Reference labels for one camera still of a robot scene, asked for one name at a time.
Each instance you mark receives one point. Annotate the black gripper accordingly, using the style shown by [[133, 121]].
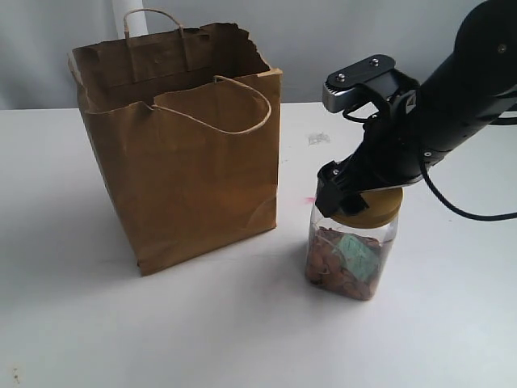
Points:
[[406, 131]]

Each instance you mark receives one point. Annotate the clear jar with yellow lid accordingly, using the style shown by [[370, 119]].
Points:
[[346, 255]]

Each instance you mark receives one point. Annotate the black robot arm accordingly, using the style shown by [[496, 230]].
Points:
[[478, 79]]

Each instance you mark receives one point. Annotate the brown paper bag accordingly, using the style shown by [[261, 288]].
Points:
[[185, 128]]

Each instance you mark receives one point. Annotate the clear plastic scrap on table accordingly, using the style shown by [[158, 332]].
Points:
[[318, 138]]

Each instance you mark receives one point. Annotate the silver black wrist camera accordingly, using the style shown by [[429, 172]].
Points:
[[375, 80]]

